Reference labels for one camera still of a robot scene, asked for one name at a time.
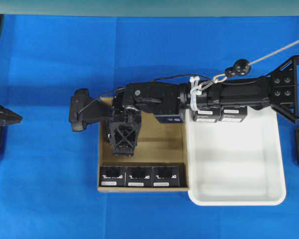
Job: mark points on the black box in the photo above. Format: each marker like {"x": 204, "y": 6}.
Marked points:
{"x": 168, "y": 176}
{"x": 139, "y": 176}
{"x": 112, "y": 176}

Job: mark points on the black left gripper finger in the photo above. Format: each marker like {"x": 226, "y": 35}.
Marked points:
{"x": 5, "y": 122}
{"x": 13, "y": 115}

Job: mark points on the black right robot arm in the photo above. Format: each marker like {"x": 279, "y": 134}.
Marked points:
{"x": 168, "y": 102}

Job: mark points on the blue table cloth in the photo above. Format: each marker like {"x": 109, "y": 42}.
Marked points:
{"x": 48, "y": 174}

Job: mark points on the white zip tie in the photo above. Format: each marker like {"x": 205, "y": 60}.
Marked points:
{"x": 194, "y": 91}

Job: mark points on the black box tray left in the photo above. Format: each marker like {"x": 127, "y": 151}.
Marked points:
{"x": 211, "y": 115}

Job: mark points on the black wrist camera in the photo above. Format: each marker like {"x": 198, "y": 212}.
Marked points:
{"x": 85, "y": 110}

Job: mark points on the white plastic tray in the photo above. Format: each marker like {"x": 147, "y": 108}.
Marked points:
{"x": 235, "y": 163}

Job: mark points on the black box bottom middle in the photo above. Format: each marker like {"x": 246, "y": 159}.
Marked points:
{"x": 139, "y": 176}

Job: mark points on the black box tray right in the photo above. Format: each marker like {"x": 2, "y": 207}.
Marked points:
{"x": 233, "y": 114}

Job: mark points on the open brown cardboard box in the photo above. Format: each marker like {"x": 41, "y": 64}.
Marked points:
{"x": 158, "y": 145}

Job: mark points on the black box bottom right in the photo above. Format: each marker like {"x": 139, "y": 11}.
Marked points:
{"x": 168, "y": 176}

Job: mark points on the black box bottom left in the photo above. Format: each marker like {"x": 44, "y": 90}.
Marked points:
{"x": 112, "y": 176}

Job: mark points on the black box tray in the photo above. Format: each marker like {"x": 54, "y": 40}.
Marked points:
{"x": 211, "y": 115}
{"x": 233, "y": 114}

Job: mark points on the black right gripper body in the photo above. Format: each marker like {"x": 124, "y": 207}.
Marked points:
{"x": 123, "y": 127}

